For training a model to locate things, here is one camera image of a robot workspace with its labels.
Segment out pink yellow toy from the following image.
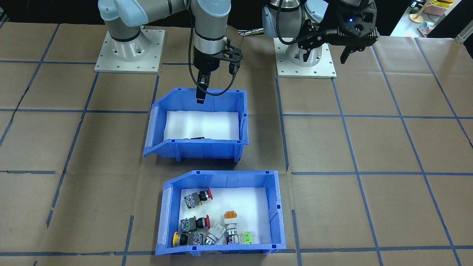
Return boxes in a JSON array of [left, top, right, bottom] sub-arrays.
[[425, 0, 456, 17]]

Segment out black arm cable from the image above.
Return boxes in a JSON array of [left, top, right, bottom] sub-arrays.
[[276, 0, 315, 46], [187, 0, 237, 97]]

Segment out red push button switch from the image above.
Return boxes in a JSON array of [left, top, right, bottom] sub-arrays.
[[180, 215, 211, 233], [184, 187, 214, 208]]

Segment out white square base plate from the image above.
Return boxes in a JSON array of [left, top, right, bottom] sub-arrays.
[[275, 37, 337, 79], [94, 30, 166, 74]]

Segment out wooden toy stand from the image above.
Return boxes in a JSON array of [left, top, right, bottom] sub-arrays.
[[409, 0, 426, 25]]

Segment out yellow push button switch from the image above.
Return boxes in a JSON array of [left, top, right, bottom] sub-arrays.
[[173, 232, 205, 248]]

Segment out blue bin with dark buttons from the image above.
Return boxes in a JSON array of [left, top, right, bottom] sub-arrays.
[[143, 88, 249, 162]]

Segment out orange topped button switch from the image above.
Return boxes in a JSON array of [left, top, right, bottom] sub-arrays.
[[224, 210, 239, 237]]

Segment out black cover cloth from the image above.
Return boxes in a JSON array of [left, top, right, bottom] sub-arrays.
[[0, 0, 411, 37]]

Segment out blue bin with colourful buttons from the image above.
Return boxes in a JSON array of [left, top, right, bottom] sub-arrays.
[[155, 170, 287, 257]]

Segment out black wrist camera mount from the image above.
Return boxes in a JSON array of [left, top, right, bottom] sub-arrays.
[[297, 27, 335, 62], [218, 37, 244, 74]]

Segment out white silver button switch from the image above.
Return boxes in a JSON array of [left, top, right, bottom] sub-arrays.
[[204, 222, 227, 245]]

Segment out green white button switch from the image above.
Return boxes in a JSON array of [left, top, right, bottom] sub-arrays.
[[226, 231, 256, 245]]

